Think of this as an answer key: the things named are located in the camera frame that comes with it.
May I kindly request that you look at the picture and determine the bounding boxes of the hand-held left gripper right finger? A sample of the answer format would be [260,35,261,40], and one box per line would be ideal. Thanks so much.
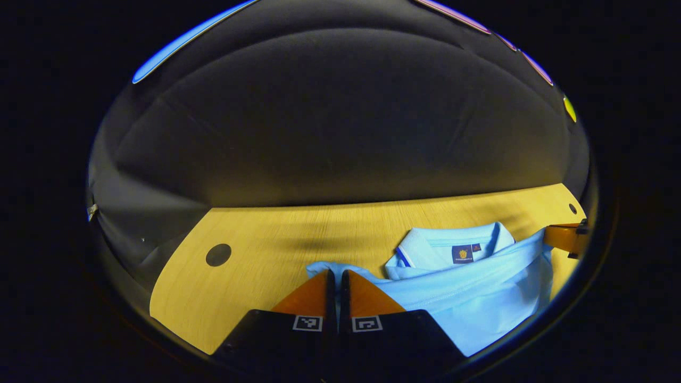
[339,269,469,373]

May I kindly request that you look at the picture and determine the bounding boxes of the black backdrop cloth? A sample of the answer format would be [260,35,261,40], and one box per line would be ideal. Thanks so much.
[88,0,591,277]

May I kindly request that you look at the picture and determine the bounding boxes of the light blue T-shirt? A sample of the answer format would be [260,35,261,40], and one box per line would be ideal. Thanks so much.
[306,222,555,358]

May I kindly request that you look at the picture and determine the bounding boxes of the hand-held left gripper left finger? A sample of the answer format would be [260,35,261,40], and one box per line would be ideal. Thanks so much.
[212,269,338,373]

